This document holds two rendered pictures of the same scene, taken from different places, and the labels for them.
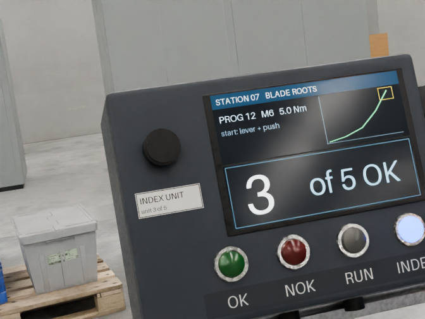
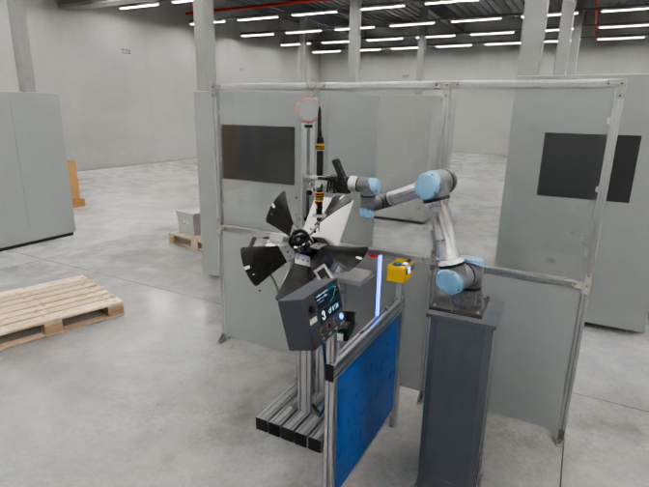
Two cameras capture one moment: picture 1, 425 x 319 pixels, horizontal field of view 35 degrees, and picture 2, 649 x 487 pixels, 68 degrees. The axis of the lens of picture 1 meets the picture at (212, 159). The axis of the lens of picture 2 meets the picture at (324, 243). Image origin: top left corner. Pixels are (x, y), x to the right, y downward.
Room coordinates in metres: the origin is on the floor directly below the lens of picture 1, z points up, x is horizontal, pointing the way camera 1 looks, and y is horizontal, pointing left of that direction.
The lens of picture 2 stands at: (-0.52, 1.18, 1.88)
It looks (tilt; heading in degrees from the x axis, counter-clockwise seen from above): 16 degrees down; 310
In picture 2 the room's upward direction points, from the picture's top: 1 degrees clockwise
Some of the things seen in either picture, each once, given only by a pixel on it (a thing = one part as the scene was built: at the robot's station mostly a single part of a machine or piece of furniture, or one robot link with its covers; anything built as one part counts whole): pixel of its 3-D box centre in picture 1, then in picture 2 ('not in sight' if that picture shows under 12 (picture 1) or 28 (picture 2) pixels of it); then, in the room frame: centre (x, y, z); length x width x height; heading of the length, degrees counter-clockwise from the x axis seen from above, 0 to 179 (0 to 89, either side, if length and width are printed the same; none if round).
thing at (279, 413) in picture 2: not in sight; (313, 407); (1.26, -0.82, 0.04); 0.62 x 0.45 x 0.08; 103
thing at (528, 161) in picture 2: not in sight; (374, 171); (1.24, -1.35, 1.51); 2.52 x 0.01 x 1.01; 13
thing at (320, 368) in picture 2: not in sight; (324, 323); (1.29, -0.95, 0.58); 0.09 x 0.05 x 1.15; 13
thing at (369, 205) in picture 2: not in sight; (369, 205); (0.82, -0.73, 1.43); 0.11 x 0.08 x 0.11; 87
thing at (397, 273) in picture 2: not in sight; (400, 271); (0.80, -1.02, 1.02); 0.16 x 0.10 x 0.11; 103
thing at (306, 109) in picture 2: not in sight; (307, 109); (1.62, -1.14, 1.88); 0.16 x 0.07 x 0.16; 48
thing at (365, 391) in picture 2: not in sight; (368, 396); (0.71, -0.63, 0.45); 0.82 x 0.02 x 0.66; 103
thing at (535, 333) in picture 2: not in sight; (367, 316); (1.24, -1.35, 0.50); 2.59 x 0.03 x 0.91; 13
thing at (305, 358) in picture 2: not in sight; (305, 355); (1.24, -0.72, 0.46); 0.09 x 0.05 x 0.91; 13
